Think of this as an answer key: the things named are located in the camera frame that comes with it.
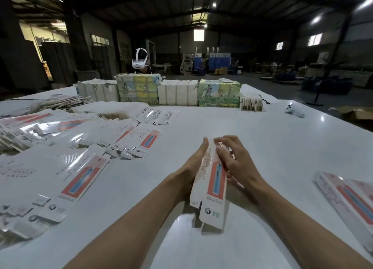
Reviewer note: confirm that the small black tool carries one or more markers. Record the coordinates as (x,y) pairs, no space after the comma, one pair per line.
(264,99)

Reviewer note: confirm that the grey crate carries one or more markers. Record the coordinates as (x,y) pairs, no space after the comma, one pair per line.
(87,76)

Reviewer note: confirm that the green yellow carton bundle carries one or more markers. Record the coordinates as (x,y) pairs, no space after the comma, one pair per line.
(138,90)

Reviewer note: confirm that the person's right forearm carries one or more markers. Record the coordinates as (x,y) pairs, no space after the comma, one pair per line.
(312,228)

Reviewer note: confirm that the pile of grey flat sheets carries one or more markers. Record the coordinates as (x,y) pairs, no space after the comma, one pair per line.
(44,104)

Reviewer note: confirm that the person's left hand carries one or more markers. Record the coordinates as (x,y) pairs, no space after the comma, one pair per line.
(189,168)

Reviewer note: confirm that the pile of carton blanks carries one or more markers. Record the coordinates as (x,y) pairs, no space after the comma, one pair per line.
(58,161)

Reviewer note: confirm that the small white object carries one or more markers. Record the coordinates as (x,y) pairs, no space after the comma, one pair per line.
(294,109)

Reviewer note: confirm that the dark grey cabinet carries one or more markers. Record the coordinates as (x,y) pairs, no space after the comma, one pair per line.
(58,63)

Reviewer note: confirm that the black floor stand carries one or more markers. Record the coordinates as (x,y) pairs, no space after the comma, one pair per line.
(326,79)

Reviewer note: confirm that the person's right hand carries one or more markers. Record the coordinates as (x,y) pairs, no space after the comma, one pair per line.
(240,164)

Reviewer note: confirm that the small beige card stack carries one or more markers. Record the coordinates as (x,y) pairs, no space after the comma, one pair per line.
(252,104)

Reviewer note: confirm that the double wall window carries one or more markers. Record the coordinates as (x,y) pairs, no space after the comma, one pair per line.
(314,39)

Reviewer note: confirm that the green printed carton bundle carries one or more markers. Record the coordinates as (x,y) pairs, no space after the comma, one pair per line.
(219,94)

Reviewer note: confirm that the blue machine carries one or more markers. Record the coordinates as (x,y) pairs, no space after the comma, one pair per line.
(218,63)

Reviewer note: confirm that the blue bins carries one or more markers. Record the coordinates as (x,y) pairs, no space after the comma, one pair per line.
(326,86)

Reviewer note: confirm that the open cardboard box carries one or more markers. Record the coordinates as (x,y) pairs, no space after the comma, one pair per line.
(355,117)

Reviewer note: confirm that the row of white cartons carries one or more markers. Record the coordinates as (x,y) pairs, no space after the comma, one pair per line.
(178,93)
(97,91)

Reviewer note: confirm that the person's left forearm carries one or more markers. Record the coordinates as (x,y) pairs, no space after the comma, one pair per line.
(131,231)

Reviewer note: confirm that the square bright window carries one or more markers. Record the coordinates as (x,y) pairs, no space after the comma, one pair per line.
(199,35)

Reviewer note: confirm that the small wall window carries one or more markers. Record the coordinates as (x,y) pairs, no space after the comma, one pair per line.
(280,45)

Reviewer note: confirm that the white headset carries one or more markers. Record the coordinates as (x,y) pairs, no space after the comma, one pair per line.
(140,60)

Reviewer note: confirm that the toothbrush carton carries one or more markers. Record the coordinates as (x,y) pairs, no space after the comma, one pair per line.
(211,210)

